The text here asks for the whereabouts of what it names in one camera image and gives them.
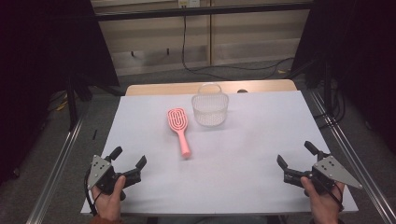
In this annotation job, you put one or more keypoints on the clear plastic basket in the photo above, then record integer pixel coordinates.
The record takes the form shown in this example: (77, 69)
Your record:
(210, 113)

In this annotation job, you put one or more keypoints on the metal floor rail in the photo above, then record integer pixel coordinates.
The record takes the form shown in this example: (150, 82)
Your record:
(358, 161)
(53, 174)

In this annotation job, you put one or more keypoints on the white wall socket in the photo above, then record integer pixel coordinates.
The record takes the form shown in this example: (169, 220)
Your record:
(188, 3)

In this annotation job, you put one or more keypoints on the black horizontal bar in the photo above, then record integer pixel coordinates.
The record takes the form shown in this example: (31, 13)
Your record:
(199, 11)

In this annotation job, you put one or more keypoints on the pink hairbrush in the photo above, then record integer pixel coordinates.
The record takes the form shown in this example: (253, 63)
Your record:
(183, 141)

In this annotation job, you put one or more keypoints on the black curtain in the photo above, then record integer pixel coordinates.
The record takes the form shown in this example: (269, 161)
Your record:
(361, 56)
(46, 62)

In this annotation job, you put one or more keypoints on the black metal stand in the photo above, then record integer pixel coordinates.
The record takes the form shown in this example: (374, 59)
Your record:
(327, 87)
(73, 102)

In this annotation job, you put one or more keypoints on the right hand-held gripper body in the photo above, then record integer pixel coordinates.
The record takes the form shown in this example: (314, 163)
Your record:
(330, 171)

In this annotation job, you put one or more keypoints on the person's left hand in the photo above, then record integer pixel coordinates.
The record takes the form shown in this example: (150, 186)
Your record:
(109, 205)

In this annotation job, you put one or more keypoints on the dark round table cap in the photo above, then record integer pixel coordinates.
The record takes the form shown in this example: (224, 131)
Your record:
(242, 91)

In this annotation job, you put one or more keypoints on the person's right hand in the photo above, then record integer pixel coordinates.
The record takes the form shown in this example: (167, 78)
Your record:
(325, 207)

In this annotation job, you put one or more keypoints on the white table cover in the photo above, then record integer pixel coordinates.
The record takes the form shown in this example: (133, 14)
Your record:
(236, 168)

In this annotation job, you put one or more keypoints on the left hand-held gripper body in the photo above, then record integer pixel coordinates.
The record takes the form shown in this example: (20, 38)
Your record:
(104, 177)

